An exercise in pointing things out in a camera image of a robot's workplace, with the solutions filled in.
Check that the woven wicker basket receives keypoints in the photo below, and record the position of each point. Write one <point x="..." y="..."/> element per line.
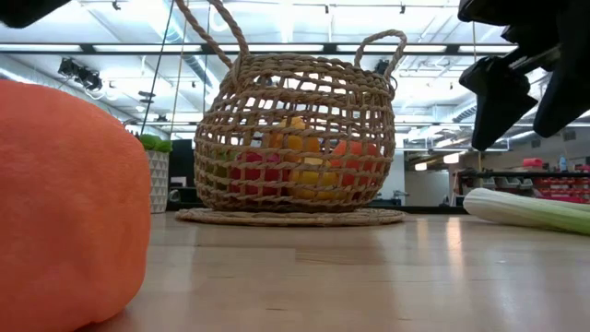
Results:
<point x="286" y="64"/>

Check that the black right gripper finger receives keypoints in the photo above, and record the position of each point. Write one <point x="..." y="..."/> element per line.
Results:
<point x="500" y="101"/>
<point x="569" y="92"/>

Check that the orange fruit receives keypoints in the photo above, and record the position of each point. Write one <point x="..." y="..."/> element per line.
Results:
<point x="355" y="159"/>
<point x="69" y="207"/>

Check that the succulent in white patterned pot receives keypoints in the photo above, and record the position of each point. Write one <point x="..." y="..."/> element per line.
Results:
<point x="159" y="184"/>

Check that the red round fruit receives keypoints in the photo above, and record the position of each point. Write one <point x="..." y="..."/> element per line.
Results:
<point x="256" y="174"/>

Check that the shelving with red bins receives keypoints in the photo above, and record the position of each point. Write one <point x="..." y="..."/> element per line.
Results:
<point x="562" y="191"/>

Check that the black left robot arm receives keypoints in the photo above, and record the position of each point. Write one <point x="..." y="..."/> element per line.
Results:
<point x="23" y="11"/>

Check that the yellow lemon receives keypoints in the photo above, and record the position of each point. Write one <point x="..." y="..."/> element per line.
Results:
<point x="313" y="180"/>

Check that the green pear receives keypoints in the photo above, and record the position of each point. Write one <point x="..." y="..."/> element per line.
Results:
<point x="225" y="168"/>

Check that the round woven mat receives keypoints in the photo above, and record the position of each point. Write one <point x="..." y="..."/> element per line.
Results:
<point x="295" y="217"/>

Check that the black ceiling spotlight fixture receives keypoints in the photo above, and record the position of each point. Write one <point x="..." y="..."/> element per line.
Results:
<point x="83" y="76"/>

